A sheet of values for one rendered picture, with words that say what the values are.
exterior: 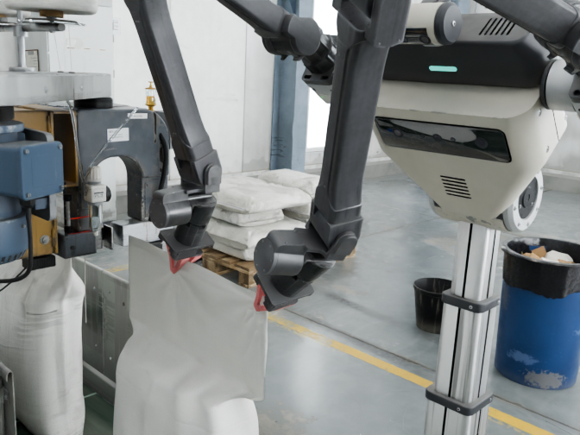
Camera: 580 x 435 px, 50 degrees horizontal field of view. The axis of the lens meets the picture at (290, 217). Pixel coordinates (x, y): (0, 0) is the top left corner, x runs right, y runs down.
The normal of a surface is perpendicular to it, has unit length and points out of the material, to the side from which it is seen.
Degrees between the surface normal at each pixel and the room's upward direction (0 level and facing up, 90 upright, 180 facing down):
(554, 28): 117
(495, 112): 40
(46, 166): 90
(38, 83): 90
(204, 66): 90
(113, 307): 90
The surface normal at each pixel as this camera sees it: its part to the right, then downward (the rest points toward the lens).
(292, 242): 0.37, -0.77
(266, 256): -0.80, -0.10
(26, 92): 0.99, 0.07
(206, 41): 0.72, 0.19
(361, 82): 0.36, 0.65
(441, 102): -0.41, -0.66
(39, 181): 0.94, 0.12
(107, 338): -0.70, 0.13
